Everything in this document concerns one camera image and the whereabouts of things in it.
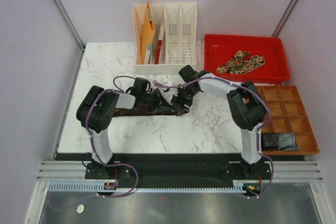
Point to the orange envelope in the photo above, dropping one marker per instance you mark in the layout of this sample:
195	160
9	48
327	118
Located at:
148	31

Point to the crumpled white paper ball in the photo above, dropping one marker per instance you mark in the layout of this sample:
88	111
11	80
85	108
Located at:
80	209

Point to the dark rolled tie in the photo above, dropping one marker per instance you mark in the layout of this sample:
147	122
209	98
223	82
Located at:
270	142

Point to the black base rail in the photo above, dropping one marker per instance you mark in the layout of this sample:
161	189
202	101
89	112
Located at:
178	169

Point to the blue-grey rolled tie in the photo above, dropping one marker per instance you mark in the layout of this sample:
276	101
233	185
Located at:
287	142

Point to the white cable duct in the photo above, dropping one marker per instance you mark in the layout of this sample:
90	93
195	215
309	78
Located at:
114	187

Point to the white file organizer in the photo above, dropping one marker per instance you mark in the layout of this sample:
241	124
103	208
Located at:
179	41

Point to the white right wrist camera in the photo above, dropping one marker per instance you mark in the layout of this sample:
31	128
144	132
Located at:
171	93

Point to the grey folder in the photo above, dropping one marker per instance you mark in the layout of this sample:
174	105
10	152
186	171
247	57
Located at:
148	53

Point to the dark red patterned tie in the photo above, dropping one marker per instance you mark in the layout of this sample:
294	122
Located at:
122	111

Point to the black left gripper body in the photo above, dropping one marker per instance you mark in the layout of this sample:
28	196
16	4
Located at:
153	99

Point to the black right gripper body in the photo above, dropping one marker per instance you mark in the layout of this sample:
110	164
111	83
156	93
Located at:
185	95

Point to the red plastic bin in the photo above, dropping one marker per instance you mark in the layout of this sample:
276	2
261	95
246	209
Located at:
219	49

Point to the brown compartment tray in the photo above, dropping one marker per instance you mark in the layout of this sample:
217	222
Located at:
288	115

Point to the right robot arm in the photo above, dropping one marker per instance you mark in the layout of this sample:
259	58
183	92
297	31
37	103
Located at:
246	105

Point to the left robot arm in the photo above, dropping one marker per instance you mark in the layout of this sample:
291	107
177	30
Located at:
100	106

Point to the floral cream patterned tie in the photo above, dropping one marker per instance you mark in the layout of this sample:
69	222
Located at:
243	62

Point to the red white booklet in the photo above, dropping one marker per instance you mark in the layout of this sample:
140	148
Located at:
159	42

